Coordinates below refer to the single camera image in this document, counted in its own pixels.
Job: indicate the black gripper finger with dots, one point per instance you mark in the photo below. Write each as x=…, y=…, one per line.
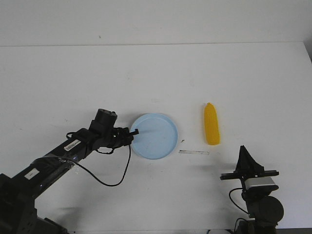
x=133, y=133
x=246, y=164

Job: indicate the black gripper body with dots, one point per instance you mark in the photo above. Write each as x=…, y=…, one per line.
x=106, y=135
x=244, y=177

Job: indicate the light blue round plate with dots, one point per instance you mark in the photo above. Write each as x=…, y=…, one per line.
x=157, y=138

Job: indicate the yellow corn cob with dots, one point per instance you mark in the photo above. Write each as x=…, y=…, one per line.
x=211, y=126

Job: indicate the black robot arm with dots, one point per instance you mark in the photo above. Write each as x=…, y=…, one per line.
x=18, y=214
x=264, y=211

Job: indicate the tape strip on table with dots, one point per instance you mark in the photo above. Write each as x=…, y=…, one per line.
x=194, y=152

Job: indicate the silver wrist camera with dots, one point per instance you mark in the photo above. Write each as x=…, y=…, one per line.
x=260, y=182

